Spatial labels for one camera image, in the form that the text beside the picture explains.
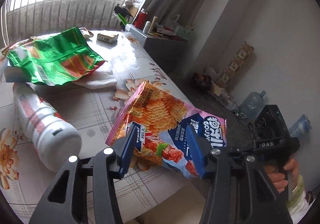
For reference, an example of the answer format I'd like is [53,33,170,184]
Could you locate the pink blue chips bag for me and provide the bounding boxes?
[106,80,227,178]

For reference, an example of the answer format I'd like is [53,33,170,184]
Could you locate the white yogurt drink bottle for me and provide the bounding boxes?
[13,83,82,172]

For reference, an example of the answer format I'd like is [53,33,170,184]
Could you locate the white tissue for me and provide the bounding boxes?
[73,62,117,90]

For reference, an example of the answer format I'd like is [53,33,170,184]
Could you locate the person's right hand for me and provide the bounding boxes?
[263,158,299,194]

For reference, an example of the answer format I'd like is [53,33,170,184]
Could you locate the large water jug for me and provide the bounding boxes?
[238,91,266,124]

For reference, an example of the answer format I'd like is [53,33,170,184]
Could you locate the floral plastic tablecloth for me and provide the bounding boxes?
[1,32,190,223]

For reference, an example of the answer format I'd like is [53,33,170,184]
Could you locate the patterned cardboard roll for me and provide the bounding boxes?
[216,42,254,88]

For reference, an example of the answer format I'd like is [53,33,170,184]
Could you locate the grey low cabinet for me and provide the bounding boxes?
[125,24,187,73]

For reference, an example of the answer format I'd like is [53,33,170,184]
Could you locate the small gold tissue pack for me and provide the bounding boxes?
[97,32,119,44]

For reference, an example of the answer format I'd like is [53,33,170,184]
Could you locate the green snack bag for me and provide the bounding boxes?
[3,27,105,86]

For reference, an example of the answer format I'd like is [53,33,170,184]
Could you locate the white plastic basket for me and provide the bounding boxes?
[174,25,192,41]

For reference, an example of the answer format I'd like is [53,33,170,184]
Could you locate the small white bottle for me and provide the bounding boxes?
[143,21,151,33]

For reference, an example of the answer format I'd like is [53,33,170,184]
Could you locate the red thermos bottle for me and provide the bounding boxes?
[134,8,148,29]

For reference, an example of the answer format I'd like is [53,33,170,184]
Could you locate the green black folding rack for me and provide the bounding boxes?
[113,4,133,30]

